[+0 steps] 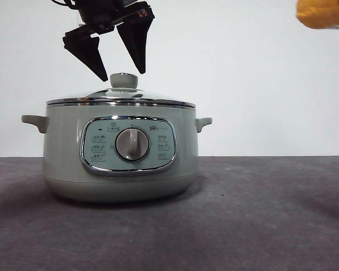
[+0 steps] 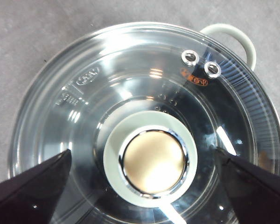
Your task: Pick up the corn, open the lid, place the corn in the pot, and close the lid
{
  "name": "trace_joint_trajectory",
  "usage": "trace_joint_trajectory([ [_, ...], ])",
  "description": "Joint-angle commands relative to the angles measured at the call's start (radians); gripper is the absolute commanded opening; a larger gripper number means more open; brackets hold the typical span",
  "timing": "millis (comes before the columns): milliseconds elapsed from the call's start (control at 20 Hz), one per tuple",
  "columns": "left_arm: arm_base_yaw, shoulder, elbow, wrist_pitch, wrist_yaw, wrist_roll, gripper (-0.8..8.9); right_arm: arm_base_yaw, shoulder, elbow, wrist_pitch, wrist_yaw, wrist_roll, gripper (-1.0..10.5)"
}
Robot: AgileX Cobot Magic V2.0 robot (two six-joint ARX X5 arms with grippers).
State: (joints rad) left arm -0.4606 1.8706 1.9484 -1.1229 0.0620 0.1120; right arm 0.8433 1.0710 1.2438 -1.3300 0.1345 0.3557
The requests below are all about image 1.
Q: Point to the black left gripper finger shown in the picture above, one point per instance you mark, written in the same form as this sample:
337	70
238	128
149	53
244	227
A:
86	48
137	39

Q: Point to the yellow corn cob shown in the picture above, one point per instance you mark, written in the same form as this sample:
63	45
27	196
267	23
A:
319	15

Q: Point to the glass lid with green knob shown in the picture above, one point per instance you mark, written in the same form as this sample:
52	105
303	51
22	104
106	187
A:
123	81

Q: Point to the sage green electric pot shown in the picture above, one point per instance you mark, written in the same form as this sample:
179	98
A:
63	141

